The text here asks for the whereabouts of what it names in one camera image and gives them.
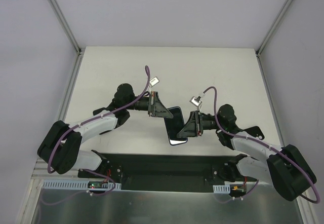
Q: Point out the right aluminium table rail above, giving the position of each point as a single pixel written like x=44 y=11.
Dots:
x=263 y=75

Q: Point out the aluminium table rail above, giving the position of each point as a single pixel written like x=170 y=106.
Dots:
x=65 y=101
x=263 y=75

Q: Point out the front aluminium rail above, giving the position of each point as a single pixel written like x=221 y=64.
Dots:
x=40 y=172

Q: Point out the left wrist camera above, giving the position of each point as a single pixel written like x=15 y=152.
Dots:
x=153 y=81

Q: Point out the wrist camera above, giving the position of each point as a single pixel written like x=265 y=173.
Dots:
x=196 y=101
x=153 y=81

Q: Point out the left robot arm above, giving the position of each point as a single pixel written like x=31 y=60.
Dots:
x=60 y=148

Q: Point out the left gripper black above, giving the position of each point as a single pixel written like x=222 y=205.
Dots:
x=152 y=105

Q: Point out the left aluminium table rail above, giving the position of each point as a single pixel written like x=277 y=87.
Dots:
x=65 y=101

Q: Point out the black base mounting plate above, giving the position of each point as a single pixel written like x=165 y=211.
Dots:
x=166 y=173

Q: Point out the aluminium frame post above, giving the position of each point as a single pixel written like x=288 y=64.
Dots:
x=65 y=26
x=274 y=26

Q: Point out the right aluminium frame post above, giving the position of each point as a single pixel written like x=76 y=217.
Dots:
x=274 y=26

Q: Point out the left aluminium frame post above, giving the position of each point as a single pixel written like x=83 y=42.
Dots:
x=65 y=26

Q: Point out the right white cable duct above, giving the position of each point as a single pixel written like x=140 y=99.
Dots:
x=229 y=188

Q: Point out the white cable duct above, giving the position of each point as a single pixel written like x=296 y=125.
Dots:
x=229 y=188
x=80 y=185

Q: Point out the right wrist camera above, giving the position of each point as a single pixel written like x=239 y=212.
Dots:
x=196 y=101

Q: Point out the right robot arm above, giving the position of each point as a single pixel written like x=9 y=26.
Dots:
x=282 y=167

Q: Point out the black phone case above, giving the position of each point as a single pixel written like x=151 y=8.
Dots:
x=176 y=125

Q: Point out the left white cable duct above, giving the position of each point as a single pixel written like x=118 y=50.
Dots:
x=80 y=185

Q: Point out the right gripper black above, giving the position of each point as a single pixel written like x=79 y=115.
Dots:
x=198 y=123

